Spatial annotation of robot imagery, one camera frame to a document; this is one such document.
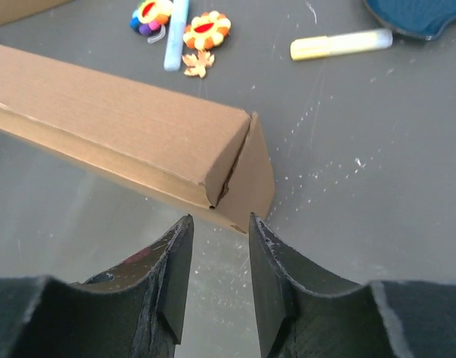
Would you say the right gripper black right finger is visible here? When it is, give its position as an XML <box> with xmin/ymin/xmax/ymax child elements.
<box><xmin>249</xmin><ymin>215</ymin><xmax>456</xmax><ymax>357</ymax></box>

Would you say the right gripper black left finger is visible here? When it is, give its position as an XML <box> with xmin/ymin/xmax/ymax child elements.
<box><xmin>0</xmin><ymin>215</ymin><xmax>194</xmax><ymax>357</ymax></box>

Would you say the brown cardboard box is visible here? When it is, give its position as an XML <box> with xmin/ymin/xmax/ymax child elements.
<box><xmin>0</xmin><ymin>45</ymin><xmax>275</xmax><ymax>233</ymax></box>
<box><xmin>0</xmin><ymin>0</ymin><xmax>71</xmax><ymax>26</ymax></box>

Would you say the closed brown cardboard box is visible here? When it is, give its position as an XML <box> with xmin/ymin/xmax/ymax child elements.
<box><xmin>0</xmin><ymin>0</ymin><xmax>71</xmax><ymax>26</ymax></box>

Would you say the small orange patterned clip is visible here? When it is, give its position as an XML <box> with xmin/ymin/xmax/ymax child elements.
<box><xmin>182</xmin><ymin>51</ymin><xmax>215</xmax><ymax>78</ymax></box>

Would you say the light blue highlighter pen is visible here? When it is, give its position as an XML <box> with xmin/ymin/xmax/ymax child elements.
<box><xmin>163</xmin><ymin>0</ymin><xmax>190</xmax><ymax>72</ymax></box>

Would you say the yellow highlighter pen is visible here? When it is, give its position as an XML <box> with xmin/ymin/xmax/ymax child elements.
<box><xmin>290</xmin><ymin>28</ymin><xmax>393</xmax><ymax>61</ymax></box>

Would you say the orange plush flower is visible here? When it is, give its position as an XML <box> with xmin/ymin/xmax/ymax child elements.
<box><xmin>183</xmin><ymin>10</ymin><xmax>232</xmax><ymax>51</ymax></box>

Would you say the rainbow plush flower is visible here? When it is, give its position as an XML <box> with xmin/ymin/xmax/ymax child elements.
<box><xmin>130</xmin><ymin>0</ymin><xmax>173</xmax><ymax>44</ymax></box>

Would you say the dark blue teardrop dish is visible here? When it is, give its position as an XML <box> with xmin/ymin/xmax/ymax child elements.
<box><xmin>363</xmin><ymin>0</ymin><xmax>456</xmax><ymax>41</ymax></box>

